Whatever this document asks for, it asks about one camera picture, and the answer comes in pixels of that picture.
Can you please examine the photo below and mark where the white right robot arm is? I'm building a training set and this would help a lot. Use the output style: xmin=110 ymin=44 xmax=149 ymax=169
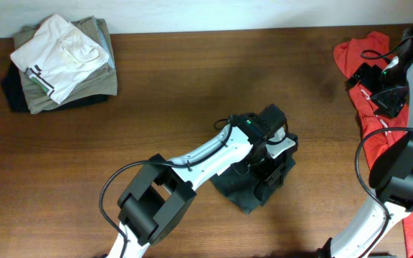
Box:
xmin=316 ymin=53 xmax=413 ymax=257

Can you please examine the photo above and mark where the red t-shirt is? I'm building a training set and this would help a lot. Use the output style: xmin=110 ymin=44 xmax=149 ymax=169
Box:
xmin=333 ymin=32 xmax=413 ymax=258

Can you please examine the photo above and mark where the black folded garment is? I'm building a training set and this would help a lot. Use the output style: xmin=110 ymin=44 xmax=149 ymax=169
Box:
xmin=1 ymin=62 xmax=108 ymax=113

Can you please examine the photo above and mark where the dark green t-shirt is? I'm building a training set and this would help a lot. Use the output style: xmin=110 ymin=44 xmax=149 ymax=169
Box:
xmin=210 ymin=157 xmax=296 ymax=214

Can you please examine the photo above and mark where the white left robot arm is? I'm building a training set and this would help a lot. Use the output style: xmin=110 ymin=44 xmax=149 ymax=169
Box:
xmin=104 ymin=114 xmax=298 ymax=257

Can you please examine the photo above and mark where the light blue folded garment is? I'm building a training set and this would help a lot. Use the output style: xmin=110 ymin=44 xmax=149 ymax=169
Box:
xmin=96 ymin=19 xmax=115 ymax=69

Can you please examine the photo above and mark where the white folded t-shirt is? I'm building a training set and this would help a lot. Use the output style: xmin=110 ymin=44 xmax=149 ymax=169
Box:
xmin=10 ymin=14 xmax=110 ymax=104

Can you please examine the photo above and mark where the olive folded garment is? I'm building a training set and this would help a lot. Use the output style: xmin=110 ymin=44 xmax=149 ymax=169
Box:
xmin=18 ymin=16 xmax=118 ymax=114

